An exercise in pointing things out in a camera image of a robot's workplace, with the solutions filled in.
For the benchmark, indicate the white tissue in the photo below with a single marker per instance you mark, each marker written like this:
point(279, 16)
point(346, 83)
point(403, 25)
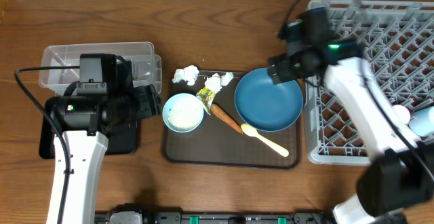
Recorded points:
point(188, 74)
point(216, 82)

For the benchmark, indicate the yellow green snack wrapper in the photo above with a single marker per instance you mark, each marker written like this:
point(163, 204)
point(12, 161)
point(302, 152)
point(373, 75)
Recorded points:
point(206, 96)

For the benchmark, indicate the orange carrot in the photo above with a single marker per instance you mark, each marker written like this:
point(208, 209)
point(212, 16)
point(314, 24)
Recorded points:
point(222, 115)

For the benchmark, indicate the clear plastic bin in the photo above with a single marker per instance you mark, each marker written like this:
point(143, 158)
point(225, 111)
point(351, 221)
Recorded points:
point(147, 67)

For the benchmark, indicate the light blue rice bowl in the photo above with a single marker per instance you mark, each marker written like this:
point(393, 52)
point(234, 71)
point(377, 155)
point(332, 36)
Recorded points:
point(182, 112)

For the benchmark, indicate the brown serving tray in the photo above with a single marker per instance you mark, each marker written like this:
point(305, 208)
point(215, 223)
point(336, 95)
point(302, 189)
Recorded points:
point(213, 142)

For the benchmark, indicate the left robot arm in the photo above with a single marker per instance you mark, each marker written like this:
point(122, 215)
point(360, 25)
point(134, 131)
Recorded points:
point(103, 103)

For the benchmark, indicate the dark blue plate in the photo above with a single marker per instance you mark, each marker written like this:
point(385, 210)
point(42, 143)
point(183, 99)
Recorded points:
point(267, 106)

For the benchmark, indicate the cream plastic spoon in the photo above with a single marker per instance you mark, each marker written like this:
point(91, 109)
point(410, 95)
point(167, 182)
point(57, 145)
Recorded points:
point(251, 131)

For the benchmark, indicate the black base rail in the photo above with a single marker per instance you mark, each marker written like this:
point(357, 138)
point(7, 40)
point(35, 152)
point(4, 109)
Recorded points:
point(135, 213)

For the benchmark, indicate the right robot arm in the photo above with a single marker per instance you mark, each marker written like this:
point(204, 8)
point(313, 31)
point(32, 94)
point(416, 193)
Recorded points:
point(400, 174)

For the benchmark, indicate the grey dishwasher rack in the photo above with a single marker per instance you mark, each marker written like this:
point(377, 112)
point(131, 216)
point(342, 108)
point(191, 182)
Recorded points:
point(397, 37)

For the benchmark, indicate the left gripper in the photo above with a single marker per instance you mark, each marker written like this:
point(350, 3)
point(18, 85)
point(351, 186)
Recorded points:
point(145, 102)

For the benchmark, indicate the pink white cup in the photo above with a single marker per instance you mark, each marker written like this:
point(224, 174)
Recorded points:
point(402, 113)

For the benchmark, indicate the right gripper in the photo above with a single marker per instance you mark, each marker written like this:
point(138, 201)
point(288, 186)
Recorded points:
point(281, 70)

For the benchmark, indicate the light blue cup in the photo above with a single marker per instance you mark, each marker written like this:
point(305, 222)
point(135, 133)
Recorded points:
point(422, 122)

